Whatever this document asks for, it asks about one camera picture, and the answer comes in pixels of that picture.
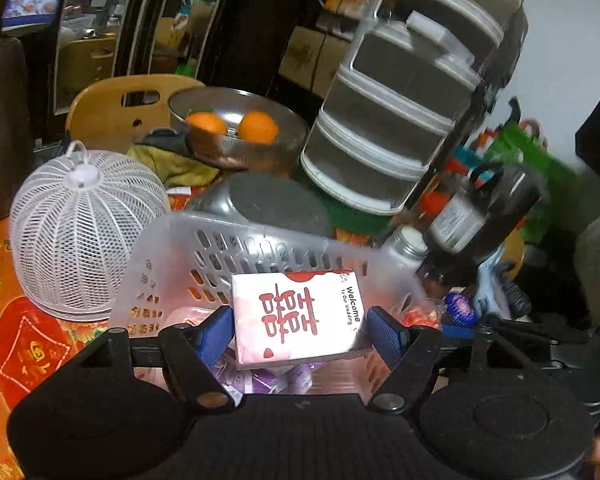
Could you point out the dark mirrored cabinet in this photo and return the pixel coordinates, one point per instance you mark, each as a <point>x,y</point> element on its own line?
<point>135,10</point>

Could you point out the translucent plastic basket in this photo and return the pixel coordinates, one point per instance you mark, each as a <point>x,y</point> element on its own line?
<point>220,260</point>

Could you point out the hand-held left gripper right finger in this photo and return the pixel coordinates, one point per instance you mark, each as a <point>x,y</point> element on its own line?
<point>384,335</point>

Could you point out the wooden chair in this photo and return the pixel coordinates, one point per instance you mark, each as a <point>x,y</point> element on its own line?
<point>100,115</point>

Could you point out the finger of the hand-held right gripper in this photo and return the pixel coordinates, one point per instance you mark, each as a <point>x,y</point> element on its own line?
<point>540,327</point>
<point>457,331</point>

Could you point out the purple packet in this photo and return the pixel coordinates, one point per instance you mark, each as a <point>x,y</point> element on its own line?
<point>275,382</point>

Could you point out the orange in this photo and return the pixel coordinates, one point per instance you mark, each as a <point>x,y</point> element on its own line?
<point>207,122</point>
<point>259,127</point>

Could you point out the cardboard box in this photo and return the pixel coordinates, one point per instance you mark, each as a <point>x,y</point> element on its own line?
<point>305,60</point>

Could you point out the metal mesh bowl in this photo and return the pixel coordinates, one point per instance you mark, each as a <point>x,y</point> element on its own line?
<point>205,100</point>

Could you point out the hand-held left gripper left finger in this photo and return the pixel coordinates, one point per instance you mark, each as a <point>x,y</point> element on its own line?
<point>219,332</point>

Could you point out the dark brown thermos jug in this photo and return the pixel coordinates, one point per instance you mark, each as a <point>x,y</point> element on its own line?
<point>2,125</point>

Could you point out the pale blue plastic bag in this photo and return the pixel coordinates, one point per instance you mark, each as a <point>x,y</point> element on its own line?
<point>490,275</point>

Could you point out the brown jar with black lid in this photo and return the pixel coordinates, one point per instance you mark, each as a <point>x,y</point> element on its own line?
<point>437,272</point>

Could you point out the green shopping bag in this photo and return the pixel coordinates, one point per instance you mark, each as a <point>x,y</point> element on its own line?
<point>540,160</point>

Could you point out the grey metal colander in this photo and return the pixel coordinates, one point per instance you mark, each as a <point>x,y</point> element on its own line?
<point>275,205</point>

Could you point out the white jar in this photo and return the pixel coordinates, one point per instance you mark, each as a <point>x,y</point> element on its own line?
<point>407,242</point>

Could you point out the black bag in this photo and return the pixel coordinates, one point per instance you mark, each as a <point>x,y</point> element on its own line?
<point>515,195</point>

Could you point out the grey tiered storage rack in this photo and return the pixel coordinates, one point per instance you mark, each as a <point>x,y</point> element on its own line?
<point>380,125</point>

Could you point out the white box with red symbol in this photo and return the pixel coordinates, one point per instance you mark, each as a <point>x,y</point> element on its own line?
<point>300,320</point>

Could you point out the dark knit cloth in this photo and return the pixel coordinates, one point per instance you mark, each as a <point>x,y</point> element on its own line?
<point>517,300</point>

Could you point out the white flat box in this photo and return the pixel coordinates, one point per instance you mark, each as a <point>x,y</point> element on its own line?
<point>430,30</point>

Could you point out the yellow-green cloth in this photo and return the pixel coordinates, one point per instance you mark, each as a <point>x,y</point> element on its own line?
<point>190,170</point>

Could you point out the jar with blue lid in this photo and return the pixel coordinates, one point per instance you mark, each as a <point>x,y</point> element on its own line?
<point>460,307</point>

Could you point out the white-labelled spice jar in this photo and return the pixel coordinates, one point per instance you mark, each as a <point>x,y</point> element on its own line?
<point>452,222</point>

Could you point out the white mesh food cover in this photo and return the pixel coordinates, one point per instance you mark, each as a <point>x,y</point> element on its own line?
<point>80,230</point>

